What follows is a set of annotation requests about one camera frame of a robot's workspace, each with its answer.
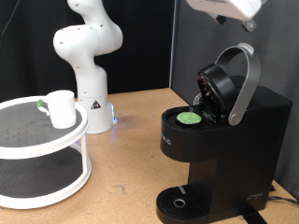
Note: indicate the black Keurig coffee machine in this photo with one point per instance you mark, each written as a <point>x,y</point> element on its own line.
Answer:
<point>233,171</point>

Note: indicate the black backdrop curtain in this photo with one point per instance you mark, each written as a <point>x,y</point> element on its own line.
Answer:
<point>140,46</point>

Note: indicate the black tape strip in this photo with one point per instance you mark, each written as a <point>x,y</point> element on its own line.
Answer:
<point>252,217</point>

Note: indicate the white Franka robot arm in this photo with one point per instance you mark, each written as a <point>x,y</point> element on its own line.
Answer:
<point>90,87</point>

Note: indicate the grey backdrop panel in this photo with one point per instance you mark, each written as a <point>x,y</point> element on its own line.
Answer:
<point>202,40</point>

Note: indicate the black drip tray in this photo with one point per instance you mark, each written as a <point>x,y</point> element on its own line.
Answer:
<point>193,205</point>

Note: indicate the black coffee pod green lid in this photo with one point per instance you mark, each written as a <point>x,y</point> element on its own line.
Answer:
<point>188,117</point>

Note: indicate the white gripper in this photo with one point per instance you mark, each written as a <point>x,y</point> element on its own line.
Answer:
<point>230,6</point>

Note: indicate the white two-tier turntable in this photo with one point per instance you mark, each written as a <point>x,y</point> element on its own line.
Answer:
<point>46,149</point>

